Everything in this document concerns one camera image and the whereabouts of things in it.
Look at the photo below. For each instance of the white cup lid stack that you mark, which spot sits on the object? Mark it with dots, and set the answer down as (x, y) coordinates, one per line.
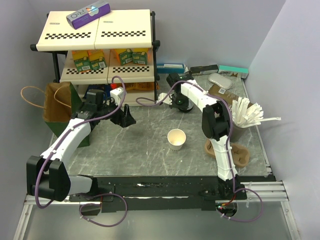
(185, 109)

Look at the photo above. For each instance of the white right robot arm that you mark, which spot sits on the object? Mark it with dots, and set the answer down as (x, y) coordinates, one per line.
(216, 121)

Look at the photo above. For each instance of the aluminium rail frame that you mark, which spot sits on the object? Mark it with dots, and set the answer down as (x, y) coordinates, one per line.
(268, 202)

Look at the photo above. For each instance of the brown pulp cup carrier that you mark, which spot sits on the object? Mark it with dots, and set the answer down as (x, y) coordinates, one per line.
(240, 154)

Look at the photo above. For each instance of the blue flat box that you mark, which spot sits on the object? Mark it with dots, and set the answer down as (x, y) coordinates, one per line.
(166, 68)

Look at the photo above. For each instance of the blue snack bag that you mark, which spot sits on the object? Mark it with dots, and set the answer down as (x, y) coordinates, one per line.
(104, 87)

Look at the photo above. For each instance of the brown kraft coffee pouch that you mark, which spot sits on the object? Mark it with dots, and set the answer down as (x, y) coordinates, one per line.
(226, 95)

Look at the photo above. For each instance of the purple silver long box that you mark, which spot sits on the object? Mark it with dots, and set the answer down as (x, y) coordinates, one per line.
(88, 14)

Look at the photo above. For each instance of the beige three-tier shelf rack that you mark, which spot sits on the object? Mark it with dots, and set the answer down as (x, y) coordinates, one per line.
(121, 29)

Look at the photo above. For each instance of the orange snack bag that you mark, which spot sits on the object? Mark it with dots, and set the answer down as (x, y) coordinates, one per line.
(140, 86)

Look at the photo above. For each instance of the white oval pouch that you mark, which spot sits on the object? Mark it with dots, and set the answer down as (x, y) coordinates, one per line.
(220, 81)

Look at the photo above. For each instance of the green yellow carton far left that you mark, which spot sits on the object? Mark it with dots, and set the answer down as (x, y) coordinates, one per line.
(81, 60)

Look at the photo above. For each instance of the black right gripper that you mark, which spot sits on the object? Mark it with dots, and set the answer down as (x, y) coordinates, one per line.
(184, 106)

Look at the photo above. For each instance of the brown green paper bag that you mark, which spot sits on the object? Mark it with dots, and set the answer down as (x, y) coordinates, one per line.
(61, 101)

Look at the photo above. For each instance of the black flat box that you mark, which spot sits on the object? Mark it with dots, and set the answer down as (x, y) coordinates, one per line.
(203, 70)

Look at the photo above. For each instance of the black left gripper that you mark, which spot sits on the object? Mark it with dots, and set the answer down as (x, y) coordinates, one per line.
(123, 119)

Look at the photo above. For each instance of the metal straw holder cup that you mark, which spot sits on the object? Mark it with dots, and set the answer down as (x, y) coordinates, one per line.
(237, 133)

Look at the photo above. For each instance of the teal flat box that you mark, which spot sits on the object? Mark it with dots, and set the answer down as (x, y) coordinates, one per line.
(233, 71)

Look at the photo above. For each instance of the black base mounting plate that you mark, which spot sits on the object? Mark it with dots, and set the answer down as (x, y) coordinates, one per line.
(166, 192)

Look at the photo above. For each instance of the white paper coffee cup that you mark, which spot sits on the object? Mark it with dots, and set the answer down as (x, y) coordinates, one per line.
(176, 139)

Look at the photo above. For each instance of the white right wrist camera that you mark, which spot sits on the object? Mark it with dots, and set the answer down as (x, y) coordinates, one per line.
(164, 98)

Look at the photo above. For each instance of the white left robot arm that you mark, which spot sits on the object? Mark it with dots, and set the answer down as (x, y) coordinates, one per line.
(46, 175)

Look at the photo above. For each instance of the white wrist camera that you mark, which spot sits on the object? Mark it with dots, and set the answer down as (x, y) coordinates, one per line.
(118, 94)
(164, 98)

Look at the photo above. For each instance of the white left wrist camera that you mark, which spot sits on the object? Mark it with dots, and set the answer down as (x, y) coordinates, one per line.
(118, 94)

